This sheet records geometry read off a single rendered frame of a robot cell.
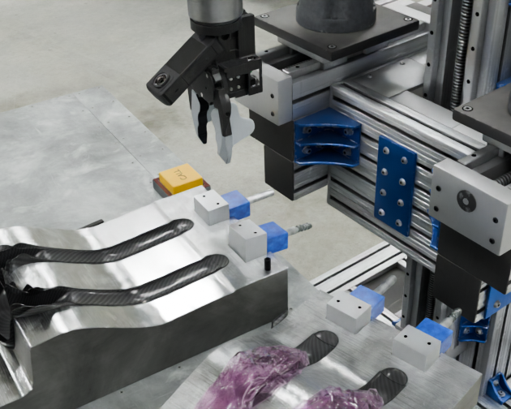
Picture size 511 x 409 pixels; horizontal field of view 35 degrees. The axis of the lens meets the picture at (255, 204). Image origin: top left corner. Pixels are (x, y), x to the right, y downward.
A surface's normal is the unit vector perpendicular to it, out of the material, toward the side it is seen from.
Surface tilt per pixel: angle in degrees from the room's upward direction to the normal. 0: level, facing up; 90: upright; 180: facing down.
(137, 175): 0
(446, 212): 90
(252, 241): 85
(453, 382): 0
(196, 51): 33
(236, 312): 90
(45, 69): 1
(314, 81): 90
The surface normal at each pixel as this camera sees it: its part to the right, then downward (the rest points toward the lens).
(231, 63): -0.03, -0.82
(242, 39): 0.52, 0.47
